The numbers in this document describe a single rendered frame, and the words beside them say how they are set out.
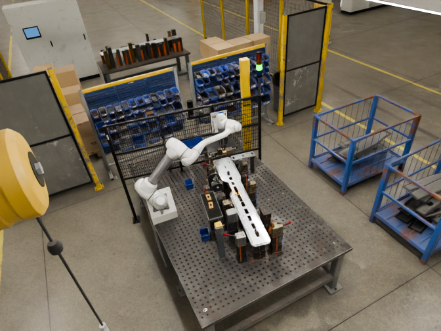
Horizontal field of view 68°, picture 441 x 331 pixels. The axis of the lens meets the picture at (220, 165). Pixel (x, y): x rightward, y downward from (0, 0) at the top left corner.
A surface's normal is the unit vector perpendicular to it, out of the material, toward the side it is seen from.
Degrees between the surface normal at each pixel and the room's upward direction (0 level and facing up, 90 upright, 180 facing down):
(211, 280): 0
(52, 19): 90
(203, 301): 0
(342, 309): 0
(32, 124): 91
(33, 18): 90
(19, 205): 97
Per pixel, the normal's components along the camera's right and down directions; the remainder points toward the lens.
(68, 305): -0.08, -0.79
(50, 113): 0.46, 0.52
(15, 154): 0.75, -0.51
